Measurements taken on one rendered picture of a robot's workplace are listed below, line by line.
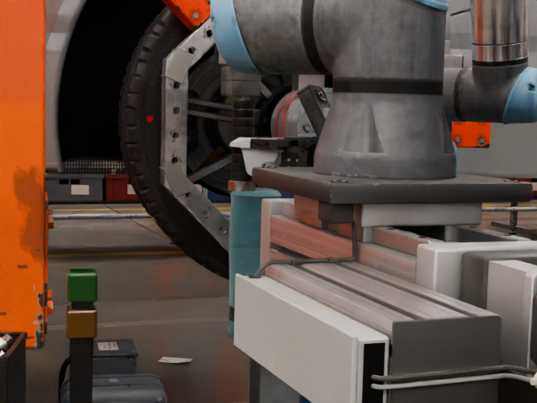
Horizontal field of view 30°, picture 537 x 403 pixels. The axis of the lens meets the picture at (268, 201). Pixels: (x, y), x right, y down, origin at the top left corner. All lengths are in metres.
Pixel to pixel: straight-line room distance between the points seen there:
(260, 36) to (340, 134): 0.15
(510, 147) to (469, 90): 0.86
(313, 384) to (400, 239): 0.20
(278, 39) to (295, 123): 0.65
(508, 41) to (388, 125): 0.40
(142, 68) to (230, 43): 0.78
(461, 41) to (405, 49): 1.18
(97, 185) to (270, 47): 4.51
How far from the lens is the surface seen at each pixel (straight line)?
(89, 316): 1.36
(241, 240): 1.72
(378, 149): 1.01
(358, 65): 1.03
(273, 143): 1.53
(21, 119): 1.49
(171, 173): 1.80
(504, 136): 2.24
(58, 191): 5.52
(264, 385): 2.07
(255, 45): 1.10
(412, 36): 1.02
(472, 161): 2.21
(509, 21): 1.37
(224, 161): 1.93
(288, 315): 0.83
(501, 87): 1.38
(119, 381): 1.78
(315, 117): 1.53
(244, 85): 1.60
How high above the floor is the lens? 0.89
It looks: 6 degrees down
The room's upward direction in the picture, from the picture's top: 2 degrees clockwise
